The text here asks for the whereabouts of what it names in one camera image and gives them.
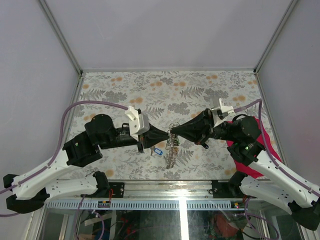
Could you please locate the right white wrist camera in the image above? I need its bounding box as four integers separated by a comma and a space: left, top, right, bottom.
211, 97, 236, 127

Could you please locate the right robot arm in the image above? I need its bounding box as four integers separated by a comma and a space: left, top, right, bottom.
170, 109, 320, 231

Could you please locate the magenta cloth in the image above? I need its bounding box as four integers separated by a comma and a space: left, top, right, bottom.
234, 127, 282, 179

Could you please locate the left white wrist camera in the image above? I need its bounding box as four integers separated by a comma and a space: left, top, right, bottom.
124, 106, 150, 141

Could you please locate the floral table mat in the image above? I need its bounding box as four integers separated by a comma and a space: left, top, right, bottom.
64, 70, 261, 180

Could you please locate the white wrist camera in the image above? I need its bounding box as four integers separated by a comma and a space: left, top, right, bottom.
124, 106, 150, 141
211, 97, 236, 127

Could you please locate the grey slotted cable duct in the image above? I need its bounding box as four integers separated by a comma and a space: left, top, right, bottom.
46, 199, 233, 211

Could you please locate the aluminium frame post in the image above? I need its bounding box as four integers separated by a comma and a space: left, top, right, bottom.
253, 0, 300, 74
37, 0, 83, 76

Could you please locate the right aluminium frame post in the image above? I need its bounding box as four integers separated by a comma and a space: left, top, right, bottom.
253, 0, 300, 74

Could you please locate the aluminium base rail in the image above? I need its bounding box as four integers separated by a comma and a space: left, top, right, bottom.
46, 176, 228, 202

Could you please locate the left aluminium frame post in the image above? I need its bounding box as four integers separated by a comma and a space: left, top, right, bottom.
37, 0, 83, 76

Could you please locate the large metal keyring with keys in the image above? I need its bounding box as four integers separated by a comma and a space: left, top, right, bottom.
165, 122, 180, 169

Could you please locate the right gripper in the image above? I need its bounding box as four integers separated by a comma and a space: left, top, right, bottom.
171, 108, 239, 145

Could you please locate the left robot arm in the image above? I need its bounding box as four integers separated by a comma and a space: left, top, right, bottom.
3, 114, 169, 215

